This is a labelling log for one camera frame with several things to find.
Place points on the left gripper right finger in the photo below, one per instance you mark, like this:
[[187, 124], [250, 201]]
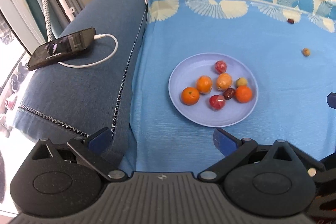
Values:
[[264, 180]]

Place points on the blue patterned cloth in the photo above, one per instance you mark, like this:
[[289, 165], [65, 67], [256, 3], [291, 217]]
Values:
[[293, 89]]

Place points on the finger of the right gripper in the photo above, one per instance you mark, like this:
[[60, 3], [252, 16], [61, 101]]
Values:
[[331, 100]]

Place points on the large red tomato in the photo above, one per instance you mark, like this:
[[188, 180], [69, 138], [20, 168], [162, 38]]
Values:
[[217, 102]]

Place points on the yellow brown longan fruit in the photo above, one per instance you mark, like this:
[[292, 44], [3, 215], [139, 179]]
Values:
[[306, 52]]

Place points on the light blue plate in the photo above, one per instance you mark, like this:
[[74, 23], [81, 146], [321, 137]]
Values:
[[187, 72]]

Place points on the longan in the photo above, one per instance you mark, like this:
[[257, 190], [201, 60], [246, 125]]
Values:
[[241, 82]]

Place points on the left orange in plate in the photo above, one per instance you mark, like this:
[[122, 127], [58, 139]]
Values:
[[190, 96]]

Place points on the plastic orange mandarin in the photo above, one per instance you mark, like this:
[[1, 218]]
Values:
[[224, 81]]

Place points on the right orange in plate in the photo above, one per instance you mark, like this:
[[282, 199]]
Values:
[[243, 94]]

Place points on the small red tomato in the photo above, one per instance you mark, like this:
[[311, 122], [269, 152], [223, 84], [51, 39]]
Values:
[[221, 66]]

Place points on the black smartphone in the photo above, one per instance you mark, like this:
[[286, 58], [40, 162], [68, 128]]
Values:
[[61, 49]]

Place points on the blue denim sofa armrest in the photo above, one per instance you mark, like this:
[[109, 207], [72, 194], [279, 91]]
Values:
[[61, 103]]

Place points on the orange in plate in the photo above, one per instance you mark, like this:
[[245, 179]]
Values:
[[190, 96], [243, 94]]

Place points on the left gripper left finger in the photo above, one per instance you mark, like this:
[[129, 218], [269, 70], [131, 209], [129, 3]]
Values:
[[57, 180]]

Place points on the unwrapped orange mandarin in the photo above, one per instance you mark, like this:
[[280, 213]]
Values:
[[204, 84]]

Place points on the white perforated pole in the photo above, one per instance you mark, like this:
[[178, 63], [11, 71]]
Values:
[[45, 6]]

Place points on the dried red date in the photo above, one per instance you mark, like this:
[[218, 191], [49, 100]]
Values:
[[229, 93], [290, 21]]

